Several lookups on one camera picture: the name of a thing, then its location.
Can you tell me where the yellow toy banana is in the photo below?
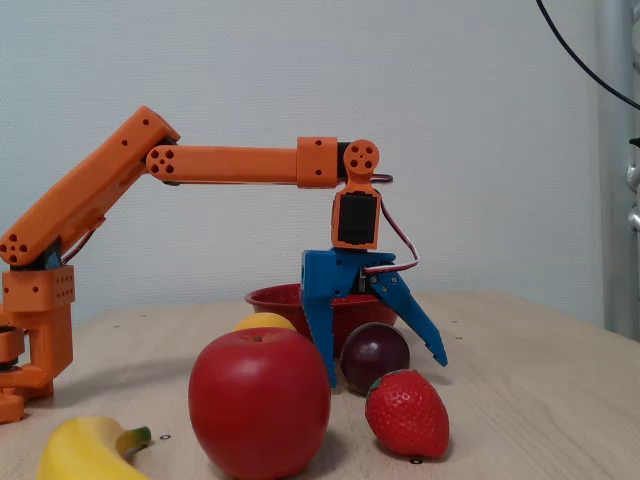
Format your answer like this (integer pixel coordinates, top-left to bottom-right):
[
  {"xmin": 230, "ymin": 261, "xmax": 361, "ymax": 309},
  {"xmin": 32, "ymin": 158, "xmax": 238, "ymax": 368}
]
[{"xmin": 35, "ymin": 416, "xmax": 153, "ymax": 480}]

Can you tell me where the orange robot base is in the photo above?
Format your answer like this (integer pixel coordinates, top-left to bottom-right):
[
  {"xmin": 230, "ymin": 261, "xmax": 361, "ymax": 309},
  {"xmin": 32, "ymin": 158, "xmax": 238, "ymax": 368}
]
[{"xmin": 0, "ymin": 264, "xmax": 76, "ymax": 425}]

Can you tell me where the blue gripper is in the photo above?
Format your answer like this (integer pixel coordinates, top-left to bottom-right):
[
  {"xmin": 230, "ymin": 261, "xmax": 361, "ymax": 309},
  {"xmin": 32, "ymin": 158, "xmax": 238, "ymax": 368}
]
[{"xmin": 299, "ymin": 248, "xmax": 449, "ymax": 389}]

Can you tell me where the black hanging cable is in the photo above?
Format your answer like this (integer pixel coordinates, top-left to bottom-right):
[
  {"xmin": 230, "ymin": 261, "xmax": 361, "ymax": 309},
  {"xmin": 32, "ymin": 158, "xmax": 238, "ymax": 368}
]
[{"xmin": 535, "ymin": 0, "xmax": 640, "ymax": 111}]

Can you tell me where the red toy apple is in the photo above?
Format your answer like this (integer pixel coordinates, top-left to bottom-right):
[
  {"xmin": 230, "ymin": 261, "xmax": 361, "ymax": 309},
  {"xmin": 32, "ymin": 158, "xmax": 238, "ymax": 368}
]
[{"xmin": 188, "ymin": 327, "xmax": 332, "ymax": 480}]

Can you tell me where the red toy strawberry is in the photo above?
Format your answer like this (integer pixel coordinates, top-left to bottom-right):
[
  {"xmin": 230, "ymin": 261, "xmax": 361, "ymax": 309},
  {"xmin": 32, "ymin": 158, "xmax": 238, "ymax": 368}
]
[{"xmin": 364, "ymin": 368, "xmax": 450, "ymax": 459}]

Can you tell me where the yellow-orange round fruit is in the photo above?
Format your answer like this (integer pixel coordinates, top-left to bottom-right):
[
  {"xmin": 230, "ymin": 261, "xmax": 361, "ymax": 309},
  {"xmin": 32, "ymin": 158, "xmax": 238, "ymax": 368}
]
[{"xmin": 232, "ymin": 312, "xmax": 299, "ymax": 334}]

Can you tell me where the dark purple plum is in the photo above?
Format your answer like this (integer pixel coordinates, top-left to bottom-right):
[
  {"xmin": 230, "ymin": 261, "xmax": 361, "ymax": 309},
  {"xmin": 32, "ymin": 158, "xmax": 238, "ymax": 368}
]
[{"xmin": 340, "ymin": 322, "xmax": 411, "ymax": 396}]

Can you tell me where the grey metal pole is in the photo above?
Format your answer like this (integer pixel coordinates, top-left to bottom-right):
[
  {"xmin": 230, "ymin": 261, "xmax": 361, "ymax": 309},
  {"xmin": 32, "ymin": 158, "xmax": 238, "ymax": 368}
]
[{"xmin": 594, "ymin": 0, "xmax": 640, "ymax": 344}]

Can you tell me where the red speckled bowl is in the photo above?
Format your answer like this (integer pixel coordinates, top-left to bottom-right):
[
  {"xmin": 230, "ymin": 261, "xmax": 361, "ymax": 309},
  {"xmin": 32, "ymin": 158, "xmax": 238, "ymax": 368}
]
[{"xmin": 244, "ymin": 283, "xmax": 401, "ymax": 359}]

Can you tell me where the red white servo cable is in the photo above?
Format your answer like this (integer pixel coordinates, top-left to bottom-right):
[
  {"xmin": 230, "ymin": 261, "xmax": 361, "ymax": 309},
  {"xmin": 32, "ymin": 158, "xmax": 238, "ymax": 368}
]
[{"xmin": 363, "ymin": 172, "xmax": 421, "ymax": 275}]

